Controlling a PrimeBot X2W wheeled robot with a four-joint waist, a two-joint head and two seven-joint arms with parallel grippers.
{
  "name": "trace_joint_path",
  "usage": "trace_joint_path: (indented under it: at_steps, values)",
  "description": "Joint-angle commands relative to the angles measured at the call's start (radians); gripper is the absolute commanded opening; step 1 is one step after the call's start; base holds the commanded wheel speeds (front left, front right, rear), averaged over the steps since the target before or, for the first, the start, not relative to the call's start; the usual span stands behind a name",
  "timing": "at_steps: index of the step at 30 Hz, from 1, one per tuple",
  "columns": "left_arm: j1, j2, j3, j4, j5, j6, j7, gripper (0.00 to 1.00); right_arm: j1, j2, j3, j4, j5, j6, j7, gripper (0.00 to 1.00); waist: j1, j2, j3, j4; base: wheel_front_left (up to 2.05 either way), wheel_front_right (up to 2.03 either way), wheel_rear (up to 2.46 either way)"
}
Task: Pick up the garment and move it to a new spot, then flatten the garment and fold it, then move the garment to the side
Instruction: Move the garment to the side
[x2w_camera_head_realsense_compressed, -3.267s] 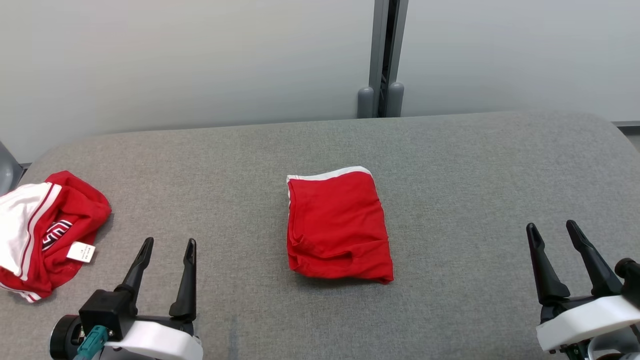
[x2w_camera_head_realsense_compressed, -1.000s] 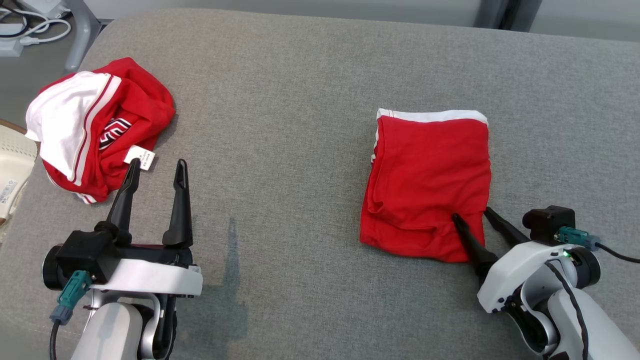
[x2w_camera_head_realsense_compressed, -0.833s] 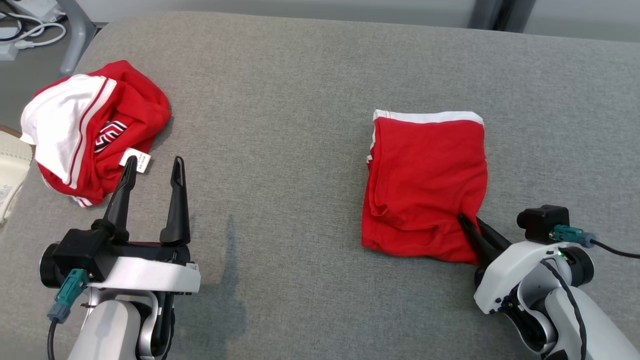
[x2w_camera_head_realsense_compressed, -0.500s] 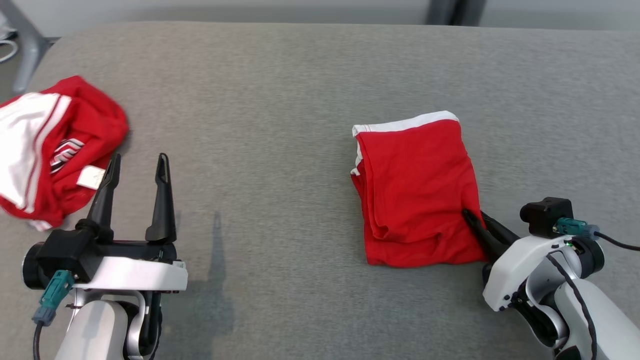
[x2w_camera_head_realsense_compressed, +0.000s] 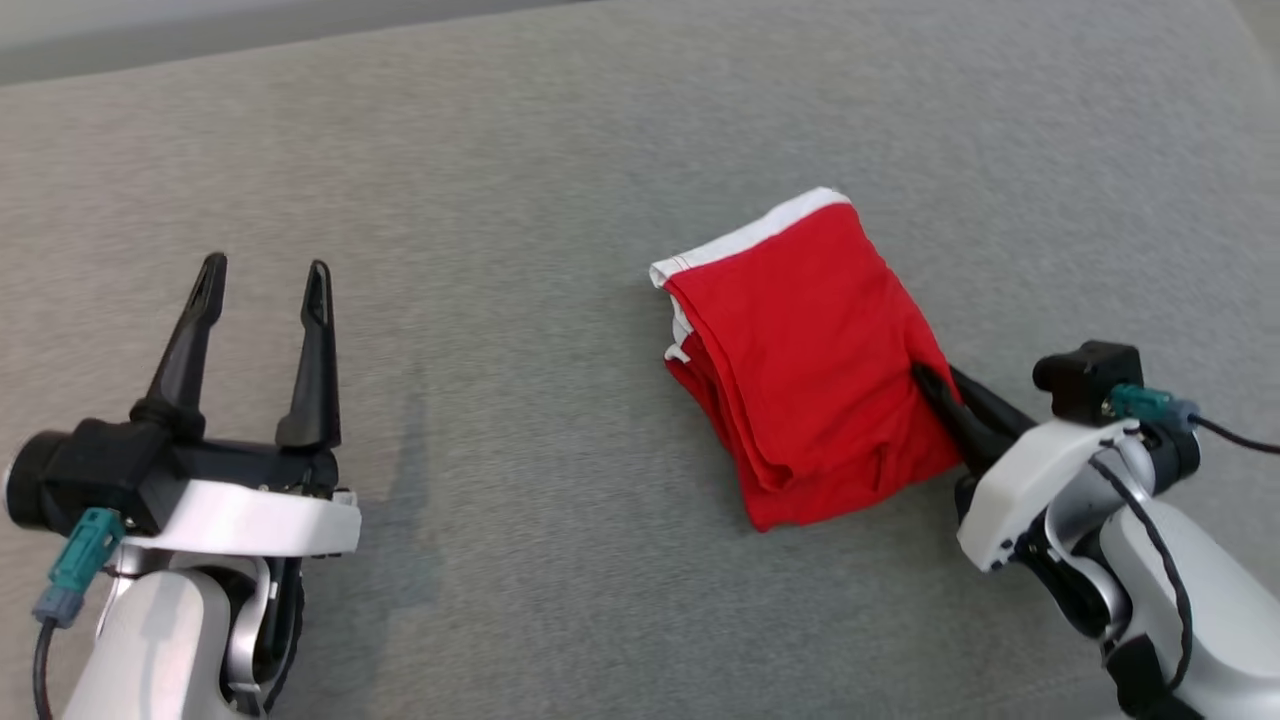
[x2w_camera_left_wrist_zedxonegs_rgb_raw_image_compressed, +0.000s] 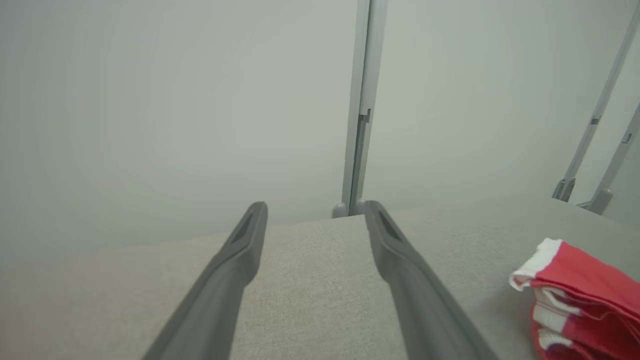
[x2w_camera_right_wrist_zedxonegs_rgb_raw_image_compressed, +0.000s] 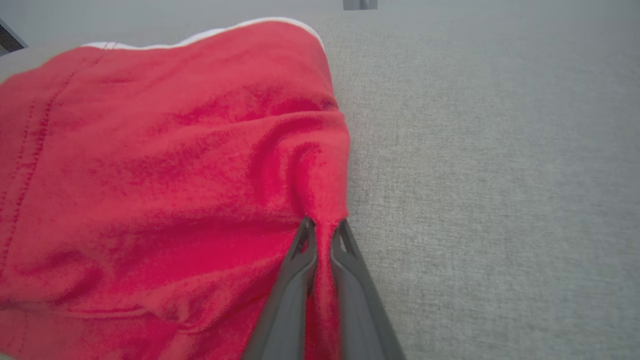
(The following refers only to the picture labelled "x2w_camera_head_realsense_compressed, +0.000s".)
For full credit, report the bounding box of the black cable teal plug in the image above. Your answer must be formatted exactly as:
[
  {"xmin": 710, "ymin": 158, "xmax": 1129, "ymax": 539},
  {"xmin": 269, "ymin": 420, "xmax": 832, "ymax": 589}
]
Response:
[
  {"xmin": 1088, "ymin": 384, "xmax": 1280, "ymax": 693},
  {"xmin": 30, "ymin": 507, "xmax": 127, "ymax": 720}
]

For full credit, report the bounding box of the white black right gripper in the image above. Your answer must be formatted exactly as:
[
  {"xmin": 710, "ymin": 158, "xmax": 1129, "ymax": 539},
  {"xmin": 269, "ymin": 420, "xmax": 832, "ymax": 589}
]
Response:
[{"xmin": 910, "ymin": 361, "xmax": 1143, "ymax": 574}]

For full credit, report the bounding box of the red jersey white hem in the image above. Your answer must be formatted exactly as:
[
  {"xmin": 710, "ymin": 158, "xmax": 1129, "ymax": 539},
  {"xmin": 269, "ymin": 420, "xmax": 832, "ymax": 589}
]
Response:
[{"xmin": 648, "ymin": 186, "xmax": 969, "ymax": 533}]

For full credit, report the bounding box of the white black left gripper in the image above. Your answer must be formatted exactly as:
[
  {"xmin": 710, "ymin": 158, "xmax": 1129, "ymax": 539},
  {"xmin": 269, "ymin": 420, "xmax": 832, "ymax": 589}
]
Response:
[{"xmin": 122, "ymin": 252, "xmax": 363, "ymax": 559}]

